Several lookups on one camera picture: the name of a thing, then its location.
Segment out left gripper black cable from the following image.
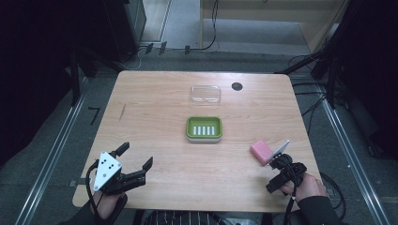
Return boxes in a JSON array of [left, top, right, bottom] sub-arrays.
[[84, 159, 104, 224]]

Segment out clear plastic lid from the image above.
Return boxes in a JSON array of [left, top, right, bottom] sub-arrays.
[[188, 84, 222, 106]]

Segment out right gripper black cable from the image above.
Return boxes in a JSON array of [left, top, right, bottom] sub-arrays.
[[281, 157, 302, 225]]

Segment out black floor cables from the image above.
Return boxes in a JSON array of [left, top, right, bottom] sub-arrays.
[[287, 54, 332, 135]]

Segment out green soap dish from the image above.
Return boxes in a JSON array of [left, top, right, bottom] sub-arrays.
[[185, 115, 223, 144]]

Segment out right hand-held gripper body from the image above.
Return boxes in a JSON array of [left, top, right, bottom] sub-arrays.
[[266, 139, 308, 195]]

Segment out pink soap bar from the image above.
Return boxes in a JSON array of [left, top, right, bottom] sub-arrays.
[[249, 140, 274, 167]]

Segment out metal floor rail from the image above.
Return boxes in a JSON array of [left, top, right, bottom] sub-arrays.
[[321, 97, 392, 225], [13, 92, 87, 225]]

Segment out black stand pole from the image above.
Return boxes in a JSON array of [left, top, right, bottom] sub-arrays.
[[69, 51, 82, 107]]

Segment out person's right hand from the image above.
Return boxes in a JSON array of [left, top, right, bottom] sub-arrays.
[[279, 172, 329, 203]]

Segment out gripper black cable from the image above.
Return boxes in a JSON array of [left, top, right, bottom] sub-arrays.
[[281, 157, 302, 225], [84, 159, 104, 224]]

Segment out black cabinet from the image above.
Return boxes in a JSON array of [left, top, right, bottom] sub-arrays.
[[102, 0, 147, 62]]

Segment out black floor cable loop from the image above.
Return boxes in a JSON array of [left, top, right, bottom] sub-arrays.
[[319, 172, 347, 221]]

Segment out black hanging cable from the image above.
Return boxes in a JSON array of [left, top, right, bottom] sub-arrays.
[[191, 0, 220, 53]]

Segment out light wooden furniture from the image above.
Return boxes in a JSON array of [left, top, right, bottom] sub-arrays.
[[199, 0, 350, 53]]

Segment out black stand leg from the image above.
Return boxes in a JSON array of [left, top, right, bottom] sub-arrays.
[[274, 46, 329, 75]]

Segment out person's striped clothing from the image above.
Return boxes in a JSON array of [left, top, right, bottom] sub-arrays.
[[142, 209, 226, 225]]

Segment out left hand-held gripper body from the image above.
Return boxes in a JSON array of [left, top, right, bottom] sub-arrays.
[[92, 151, 147, 196]]

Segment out person's left hand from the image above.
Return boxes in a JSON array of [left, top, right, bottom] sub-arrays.
[[90, 190, 127, 221]]

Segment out black tape floor mark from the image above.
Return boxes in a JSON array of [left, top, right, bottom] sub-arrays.
[[87, 107, 101, 126]]

